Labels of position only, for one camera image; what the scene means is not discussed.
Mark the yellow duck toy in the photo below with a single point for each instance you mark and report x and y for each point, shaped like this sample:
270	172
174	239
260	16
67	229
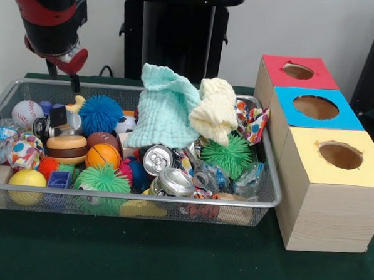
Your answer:
77	101

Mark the blue spiky ball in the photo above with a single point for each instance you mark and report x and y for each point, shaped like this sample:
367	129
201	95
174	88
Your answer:
100	115

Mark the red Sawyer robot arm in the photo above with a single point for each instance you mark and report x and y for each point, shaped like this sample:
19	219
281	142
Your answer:
49	13

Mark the polka dot colourful cloth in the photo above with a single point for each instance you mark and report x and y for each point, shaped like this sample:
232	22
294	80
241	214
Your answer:
254	121

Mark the large green spiky ball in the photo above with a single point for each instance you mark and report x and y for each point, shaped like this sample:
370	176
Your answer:
227	156

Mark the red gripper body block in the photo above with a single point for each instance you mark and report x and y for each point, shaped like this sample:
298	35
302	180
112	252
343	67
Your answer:
75	62

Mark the crushed silver can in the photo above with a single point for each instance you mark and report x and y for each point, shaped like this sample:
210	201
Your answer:
175	182

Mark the burger toy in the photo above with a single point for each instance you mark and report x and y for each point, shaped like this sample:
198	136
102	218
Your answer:
67	149

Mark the clear shallow mesh bin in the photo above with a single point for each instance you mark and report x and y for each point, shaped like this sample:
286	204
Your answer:
264	163

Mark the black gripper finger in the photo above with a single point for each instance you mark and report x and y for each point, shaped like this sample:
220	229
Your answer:
75	84
51	68

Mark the orange basketball toy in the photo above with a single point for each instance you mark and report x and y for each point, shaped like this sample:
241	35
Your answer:
103	156

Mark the mint green cloth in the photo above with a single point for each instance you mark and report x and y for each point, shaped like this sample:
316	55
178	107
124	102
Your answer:
163	110

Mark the cream yellow cloth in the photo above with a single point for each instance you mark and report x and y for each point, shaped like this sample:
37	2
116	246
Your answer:
215	113

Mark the plain yellow ball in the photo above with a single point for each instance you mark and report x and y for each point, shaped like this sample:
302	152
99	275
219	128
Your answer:
26	183

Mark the wooden box with three holes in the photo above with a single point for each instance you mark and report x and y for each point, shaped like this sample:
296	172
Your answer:
321	210

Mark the white baseball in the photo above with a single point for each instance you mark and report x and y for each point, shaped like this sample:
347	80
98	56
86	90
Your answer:
27	114

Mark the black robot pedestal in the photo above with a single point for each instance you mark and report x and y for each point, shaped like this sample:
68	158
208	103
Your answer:
173	39

